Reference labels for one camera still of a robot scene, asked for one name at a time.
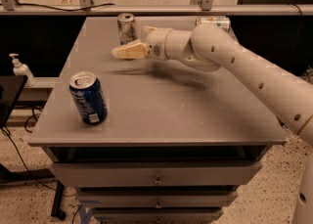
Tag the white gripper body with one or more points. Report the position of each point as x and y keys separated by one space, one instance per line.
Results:
x=156 y=43

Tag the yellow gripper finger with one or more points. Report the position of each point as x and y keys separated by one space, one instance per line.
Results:
x=146 y=30
x=131 y=51

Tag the silver redbull can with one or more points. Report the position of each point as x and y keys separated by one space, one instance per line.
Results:
x=126 y=28

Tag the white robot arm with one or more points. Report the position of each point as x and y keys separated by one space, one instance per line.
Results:
x=208 y=47

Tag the blue pepsi can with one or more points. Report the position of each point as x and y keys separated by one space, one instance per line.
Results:
x=86 y=91

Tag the grey drawer cabinet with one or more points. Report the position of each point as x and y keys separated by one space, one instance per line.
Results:
x=175 y=147

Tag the white pump dispenser bottle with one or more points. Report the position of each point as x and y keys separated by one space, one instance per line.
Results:
x=22 y=69

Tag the black side table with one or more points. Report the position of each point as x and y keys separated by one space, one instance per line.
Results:
x=11 y=88

